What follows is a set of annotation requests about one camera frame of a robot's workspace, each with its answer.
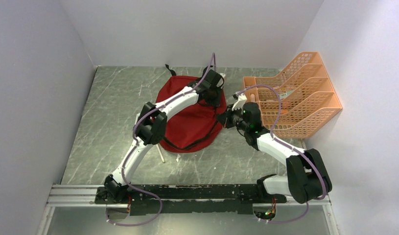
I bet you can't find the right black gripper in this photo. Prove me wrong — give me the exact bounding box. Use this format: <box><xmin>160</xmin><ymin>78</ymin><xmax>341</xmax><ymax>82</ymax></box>
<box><xmin>215</xmin><ymin>104</ymin><xmax>249</xmax><ymax>132</ymax></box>

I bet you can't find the red backpack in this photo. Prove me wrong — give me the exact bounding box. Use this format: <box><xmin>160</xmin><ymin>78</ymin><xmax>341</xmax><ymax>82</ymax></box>
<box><xmin>155</xmin><ymin>64</ymin><xmax>228</xmax><ymax>153</ymax></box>

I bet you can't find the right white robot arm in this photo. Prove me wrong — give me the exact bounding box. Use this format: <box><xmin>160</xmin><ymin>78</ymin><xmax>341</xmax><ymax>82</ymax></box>
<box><xmin>216</xmin><ymin>95</ymin><xmax>332</xmax><ymax>204</ymax></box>

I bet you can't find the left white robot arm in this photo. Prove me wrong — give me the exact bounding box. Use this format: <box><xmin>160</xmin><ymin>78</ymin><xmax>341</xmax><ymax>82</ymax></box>
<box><xmin>104</xmin><ymin>69</ymin><xmax>226</xmax><ymax>204</ymax></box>

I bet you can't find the orange plastic file organizer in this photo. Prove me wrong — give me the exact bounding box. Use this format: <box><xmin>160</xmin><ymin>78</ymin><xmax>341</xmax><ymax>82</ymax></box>
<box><xmin>243</xmin><ymin>51</ymin><xmax>342</xmax><ymax>139</ymax></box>

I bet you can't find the white pencil stick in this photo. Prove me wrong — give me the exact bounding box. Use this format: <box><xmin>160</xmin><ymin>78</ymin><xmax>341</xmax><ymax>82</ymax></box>
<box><xmin>156</xmin><ymin>145</ymin><xmax>166</xmax><ymax>163</ymax></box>

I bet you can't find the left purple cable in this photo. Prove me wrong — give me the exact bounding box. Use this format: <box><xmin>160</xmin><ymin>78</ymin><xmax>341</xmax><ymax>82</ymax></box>
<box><xmin>105</xmin><ymin>52</ymin><xmax>217</xmax><ymax>227</ymax></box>

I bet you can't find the black mounting rail base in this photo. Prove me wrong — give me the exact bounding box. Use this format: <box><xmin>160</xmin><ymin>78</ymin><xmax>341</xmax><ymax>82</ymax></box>
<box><xmin>94</xmin><ymin>184</ymin><xmax>287</xmax><ymax>215</ymax></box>

